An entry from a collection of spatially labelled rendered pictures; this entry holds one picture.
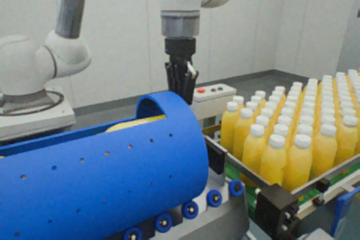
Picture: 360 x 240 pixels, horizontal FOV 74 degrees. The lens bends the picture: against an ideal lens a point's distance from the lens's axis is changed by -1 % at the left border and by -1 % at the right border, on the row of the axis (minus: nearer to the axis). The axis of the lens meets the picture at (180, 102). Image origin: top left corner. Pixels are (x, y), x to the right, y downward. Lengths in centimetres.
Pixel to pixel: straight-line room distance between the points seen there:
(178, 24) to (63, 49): 71
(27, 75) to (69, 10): 30
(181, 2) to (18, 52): 72
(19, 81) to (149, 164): 75
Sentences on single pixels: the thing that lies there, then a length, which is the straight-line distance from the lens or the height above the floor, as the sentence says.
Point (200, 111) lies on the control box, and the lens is 97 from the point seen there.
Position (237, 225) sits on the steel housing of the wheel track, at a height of 86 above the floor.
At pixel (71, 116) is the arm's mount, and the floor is 103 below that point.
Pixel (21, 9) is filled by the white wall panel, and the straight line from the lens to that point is 330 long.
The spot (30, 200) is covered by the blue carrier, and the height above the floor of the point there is 116.
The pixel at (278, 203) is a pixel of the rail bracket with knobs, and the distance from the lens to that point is 65.
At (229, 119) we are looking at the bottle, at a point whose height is 105.
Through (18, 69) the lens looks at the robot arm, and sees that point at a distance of 109.
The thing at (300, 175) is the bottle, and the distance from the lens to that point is 76.
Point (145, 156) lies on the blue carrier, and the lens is 46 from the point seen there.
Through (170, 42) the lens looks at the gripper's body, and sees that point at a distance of 55.
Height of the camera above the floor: 143
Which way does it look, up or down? 22 degrees down
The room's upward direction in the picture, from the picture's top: straight up
